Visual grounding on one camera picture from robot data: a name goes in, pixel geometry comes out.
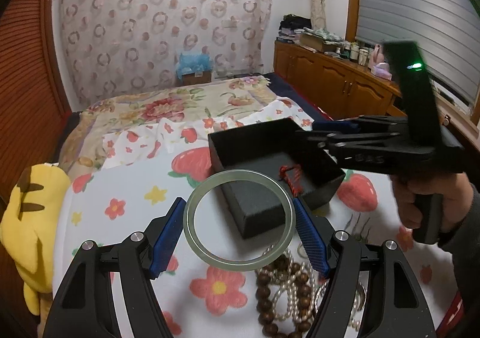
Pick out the red cord in box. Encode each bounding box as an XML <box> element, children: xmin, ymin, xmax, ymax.
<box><xmin>278</xmin><ymin>164</ymin><xmax>305</xmax><ymax>197</ymax></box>

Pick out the yellow plush toy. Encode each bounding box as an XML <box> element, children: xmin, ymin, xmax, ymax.
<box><xmin>1</xmin><ymin>164</ymin><xmax>70</xmax><ymax>316</ymax></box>

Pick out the pale green jade bangle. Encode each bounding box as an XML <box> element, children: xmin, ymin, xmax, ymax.
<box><xmin>182</xmin><ymin>169</ymin><xmax>297</xmax><ymax>272</ymax></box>

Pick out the cardboard box with blue bag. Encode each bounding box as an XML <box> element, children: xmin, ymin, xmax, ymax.
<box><xmin>176</xmin><ymin>53</ymin><xmax>212</xmax><ymax>86</ymax></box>

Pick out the black jewelry box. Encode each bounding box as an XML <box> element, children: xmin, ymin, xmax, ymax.
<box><xmin>208</xmin><ymin>118</ymin><xmax>345</xmax><ymax>239</ymax></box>

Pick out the wooden sideboard cabinet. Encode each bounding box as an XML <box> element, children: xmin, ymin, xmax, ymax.
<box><xmin>273</xmin><ymin>41</ymin><xmax>405</xmax><ymax>120</ymax></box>

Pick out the stack of folded clothes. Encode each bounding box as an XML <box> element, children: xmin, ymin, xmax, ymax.
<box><xmin>277</xmin><ymin>14</ymin><xmax>344</xmax><ymax>46</ymax></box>

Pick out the circle pattern lace curtain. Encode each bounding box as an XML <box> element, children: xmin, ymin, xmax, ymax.
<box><xmin>59</xmin><ymin>0</ymin><xmax>272</xmax><ymax>106</ymax></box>

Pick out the person's right hand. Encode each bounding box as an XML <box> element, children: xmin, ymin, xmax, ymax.
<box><xmin>390</xmin><ymin>173</ymin><xmax>473</xmax><ymax>233</ymax></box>

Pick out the brown wooden bead bracelet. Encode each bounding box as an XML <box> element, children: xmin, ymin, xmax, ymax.
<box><xmin>255</xmin><ymin>254</ymin><xmax>318</xmax><ymax>338</ymax></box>

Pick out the floral bed quilt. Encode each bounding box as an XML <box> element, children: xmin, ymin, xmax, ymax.
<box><xmin>58</xmin><ymin>76</ymin><xmax>276</xmax><ymax>180</ymax></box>

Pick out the white pearl necklace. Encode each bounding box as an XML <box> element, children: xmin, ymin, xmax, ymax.
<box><xmin>258</xmin><ymin>243</ymin><xmax>367</xmax><ymax>331</ymax></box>

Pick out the strawberry flower print cloth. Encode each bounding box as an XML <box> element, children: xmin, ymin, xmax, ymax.
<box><xmin>52</xmin><ymin>95</ymin><xmax>462</xmax><ymax>338</ymax></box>

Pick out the brown louvered wardrobe door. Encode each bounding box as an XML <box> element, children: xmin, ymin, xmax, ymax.
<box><xmin>1</xmin><ymin>0</ymin><xmax>72</xmax><ymax>206</ymax></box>

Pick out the grey window blind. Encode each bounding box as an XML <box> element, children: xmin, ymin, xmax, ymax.
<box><xmin>356</xmin><ymin>0</ymin><xmax>479</xmax><ymax>105</ymax></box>

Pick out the pink tissue box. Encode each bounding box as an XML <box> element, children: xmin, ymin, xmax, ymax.
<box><xmin>371</xmin><ymin>62</ymin><xmax>392</xmax><ymax>81</ymax></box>

